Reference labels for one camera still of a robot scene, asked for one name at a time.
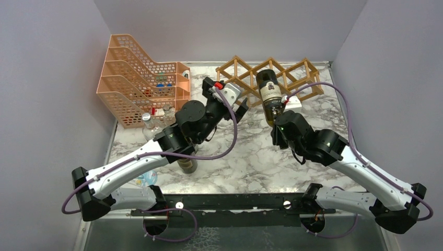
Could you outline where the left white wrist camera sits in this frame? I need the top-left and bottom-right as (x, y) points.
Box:
(202, 77), (241, 108)

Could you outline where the orange plastic file organizer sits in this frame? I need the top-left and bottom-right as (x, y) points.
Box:
(96, 34), (191, 129)

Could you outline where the wooden wine rack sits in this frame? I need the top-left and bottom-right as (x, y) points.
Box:
(216, 56), (320, 108)

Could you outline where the green wine bottle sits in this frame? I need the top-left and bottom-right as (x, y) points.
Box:
(177, 158), (197, 174)
(256, 69), (285, 127)

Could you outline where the green wine bottle back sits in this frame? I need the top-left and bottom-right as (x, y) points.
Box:
(256, 69), (285, 127)

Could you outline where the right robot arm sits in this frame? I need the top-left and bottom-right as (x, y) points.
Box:
(271, 111), (426, 234)

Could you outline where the green wine bottle front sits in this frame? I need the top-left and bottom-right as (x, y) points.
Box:
(177, 158), (197, 174)

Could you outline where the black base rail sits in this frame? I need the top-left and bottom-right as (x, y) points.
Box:
(130, 192), (335, 228)

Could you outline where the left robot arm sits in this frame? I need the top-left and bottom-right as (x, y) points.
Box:
(61, 94), (246, 222)

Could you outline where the round clear glass bottle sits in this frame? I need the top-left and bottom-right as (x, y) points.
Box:
(161, 105), (176, 128)

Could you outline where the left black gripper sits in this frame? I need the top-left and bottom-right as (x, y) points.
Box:
(196, 78), (248, 144)

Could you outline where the small clear bottle silver cap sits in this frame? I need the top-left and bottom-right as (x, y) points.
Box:
(142, 113), (166, 141)

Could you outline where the plastic water bottle blue label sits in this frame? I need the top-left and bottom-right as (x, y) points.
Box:
(135, 170), (158, 187)

